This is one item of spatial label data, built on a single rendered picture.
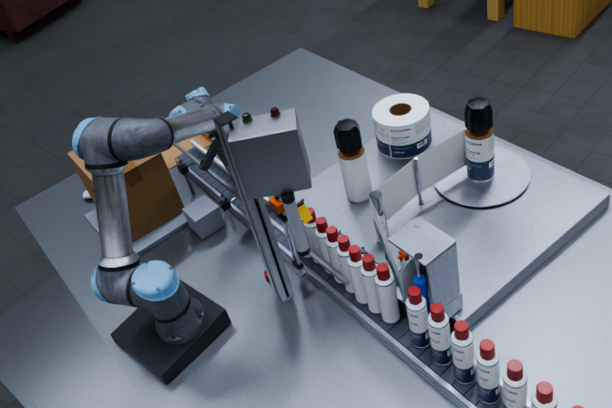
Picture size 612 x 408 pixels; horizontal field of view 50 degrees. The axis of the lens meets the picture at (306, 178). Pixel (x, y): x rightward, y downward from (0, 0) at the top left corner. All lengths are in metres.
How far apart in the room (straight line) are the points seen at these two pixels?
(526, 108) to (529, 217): 2.03
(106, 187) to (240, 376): 0.64
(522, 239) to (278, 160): 0.81
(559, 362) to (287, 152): 0.87
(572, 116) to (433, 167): 1.99
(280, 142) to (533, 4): 3.40
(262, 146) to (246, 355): 0.66
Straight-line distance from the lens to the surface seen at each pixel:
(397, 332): 1.82
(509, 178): 2.21
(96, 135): 1.80
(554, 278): 2.00
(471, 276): 1.93
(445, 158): 2.14
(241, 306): 2.05
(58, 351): 2.21
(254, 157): 1.58
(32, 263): 3.99
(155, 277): 1.84
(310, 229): 1.91
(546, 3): 4.72
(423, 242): 1.66
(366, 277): 1.74
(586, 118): 3.99
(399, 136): 2.27
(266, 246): 1.84
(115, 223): 1.87
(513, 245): 2.01
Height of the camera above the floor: 2.34
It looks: 39 degrees down
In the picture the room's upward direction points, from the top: 15 degrees counter-clockwise
